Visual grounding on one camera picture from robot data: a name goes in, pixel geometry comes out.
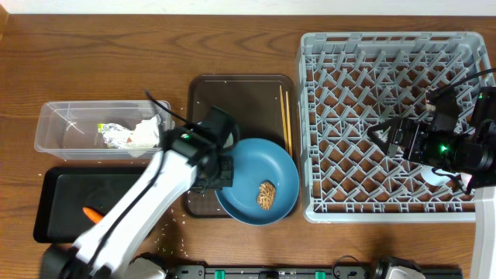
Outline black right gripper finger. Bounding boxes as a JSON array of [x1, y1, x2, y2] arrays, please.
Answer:
[[367, 117, 402, 133], [367, 131, 391, 155]]

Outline white paper cup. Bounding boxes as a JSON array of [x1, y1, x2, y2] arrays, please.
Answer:
[[420, 165, 460, 187]]

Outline blue plate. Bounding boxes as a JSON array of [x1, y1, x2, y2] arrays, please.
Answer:
[[215, 138, 299, 226]]

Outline brown food scrap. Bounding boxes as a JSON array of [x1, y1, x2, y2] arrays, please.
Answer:
[[257, 181, 276, 211]]

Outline white tissue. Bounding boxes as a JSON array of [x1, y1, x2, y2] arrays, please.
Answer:
[[126, 114, 161, 149]]

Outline yellow green snack wrapper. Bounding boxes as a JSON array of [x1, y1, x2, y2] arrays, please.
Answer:
[[98, 123, 132, 149]]

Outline orange carrot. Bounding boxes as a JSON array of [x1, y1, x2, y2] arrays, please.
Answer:
[[82, 207, 103, 224]]

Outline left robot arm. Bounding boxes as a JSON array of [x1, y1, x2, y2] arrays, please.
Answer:
[[40, 107, 239, 278]]

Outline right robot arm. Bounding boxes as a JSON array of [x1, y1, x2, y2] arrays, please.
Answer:
[[367, 84, 495, 278]]

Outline grey dishwasher rack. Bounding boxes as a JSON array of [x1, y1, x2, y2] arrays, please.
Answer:
[[296, 32, 495, 223]]

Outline brown serving tray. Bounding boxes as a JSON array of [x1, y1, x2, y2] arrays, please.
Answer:
[[182, 74, 294, 219]]

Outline clear plastic bin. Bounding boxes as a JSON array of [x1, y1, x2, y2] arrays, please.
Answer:
[[34, 100, 174, 160]]

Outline black bin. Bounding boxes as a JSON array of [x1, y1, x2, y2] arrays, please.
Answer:
[[33, 167, 144, 243]]

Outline black front rail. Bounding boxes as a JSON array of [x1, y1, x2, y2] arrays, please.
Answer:
[[127, 255, 464, 279]]

